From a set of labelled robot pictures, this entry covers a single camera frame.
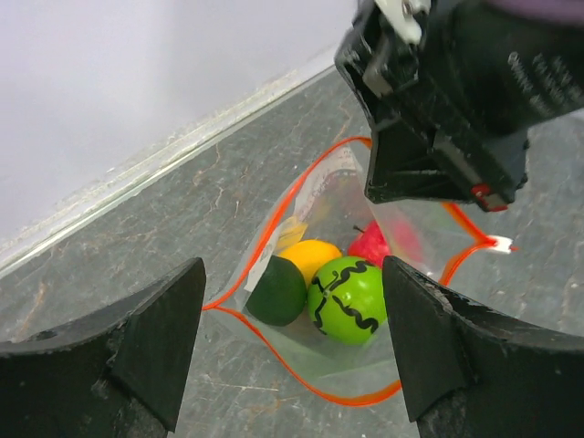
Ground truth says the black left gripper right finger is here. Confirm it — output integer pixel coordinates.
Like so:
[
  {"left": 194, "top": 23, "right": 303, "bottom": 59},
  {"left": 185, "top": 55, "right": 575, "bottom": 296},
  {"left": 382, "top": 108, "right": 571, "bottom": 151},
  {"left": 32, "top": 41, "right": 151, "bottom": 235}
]
[{"left": 382, "top": 256, "right": 583, "bottom": 437}]

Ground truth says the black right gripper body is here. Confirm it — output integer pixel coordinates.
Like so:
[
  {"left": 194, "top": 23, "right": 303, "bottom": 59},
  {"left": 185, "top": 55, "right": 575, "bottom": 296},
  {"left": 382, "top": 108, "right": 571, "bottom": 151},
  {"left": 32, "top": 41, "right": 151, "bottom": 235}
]
[{"left": 335, "top": 1, "right": 583, "bottom": 212}]

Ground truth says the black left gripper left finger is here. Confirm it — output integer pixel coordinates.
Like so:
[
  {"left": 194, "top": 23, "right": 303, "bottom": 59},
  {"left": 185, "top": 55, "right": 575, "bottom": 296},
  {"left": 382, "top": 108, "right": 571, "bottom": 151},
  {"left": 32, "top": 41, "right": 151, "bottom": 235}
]
[{"left": 1, "top": 257, "right": 206, "bottom": 437}]

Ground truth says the yellow lemon toy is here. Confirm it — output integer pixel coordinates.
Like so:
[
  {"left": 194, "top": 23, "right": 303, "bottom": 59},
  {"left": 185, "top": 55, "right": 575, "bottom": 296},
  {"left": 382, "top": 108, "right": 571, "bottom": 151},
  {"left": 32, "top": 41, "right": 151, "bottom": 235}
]
[{"left": 278, "top": 239, "right": 343, "bottom": 287}]

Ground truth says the clear zip top bag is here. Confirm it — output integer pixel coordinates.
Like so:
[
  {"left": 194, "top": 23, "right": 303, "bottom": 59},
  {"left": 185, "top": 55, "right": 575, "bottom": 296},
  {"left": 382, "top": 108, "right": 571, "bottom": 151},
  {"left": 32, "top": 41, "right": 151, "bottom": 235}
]
[{"left": 204, "top": 137, "right": 516, "bottom": 407}]

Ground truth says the dark green avocado toy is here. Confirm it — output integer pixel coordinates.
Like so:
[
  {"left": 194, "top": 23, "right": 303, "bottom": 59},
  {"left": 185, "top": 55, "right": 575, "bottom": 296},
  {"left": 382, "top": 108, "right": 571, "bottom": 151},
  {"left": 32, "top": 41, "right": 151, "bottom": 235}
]
[{"left": 245, "top": 255, "right": 308, "bottom": 327}]

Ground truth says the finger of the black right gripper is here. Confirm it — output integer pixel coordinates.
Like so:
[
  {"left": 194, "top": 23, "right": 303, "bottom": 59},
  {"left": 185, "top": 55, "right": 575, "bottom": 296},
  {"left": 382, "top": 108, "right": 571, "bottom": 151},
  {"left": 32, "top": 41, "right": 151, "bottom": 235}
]
[{"left": 365, "top": 120, "right": 479, "bottom": 203}]

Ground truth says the red apple toy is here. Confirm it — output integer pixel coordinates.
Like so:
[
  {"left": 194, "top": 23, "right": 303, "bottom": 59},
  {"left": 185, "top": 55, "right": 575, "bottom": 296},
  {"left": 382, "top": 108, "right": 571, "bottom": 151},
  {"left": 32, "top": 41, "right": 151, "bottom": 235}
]
[{"left": 347, "top": 220, "right": 423, "bottom": 267}]

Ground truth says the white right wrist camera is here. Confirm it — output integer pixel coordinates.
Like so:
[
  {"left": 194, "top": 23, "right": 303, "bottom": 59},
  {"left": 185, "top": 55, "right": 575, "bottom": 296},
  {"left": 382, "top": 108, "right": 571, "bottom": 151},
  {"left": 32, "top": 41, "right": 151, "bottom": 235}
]
[{"left": 374, "top": 0, "right": 432, "bottom": 46}]

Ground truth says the green watermelon toy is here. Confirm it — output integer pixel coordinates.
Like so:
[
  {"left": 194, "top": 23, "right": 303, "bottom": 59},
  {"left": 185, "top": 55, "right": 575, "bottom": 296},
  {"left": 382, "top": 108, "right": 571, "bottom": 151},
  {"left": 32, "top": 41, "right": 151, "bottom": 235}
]
[{"left": 307, "top": 255, "right": 387, "bottom": 345}]

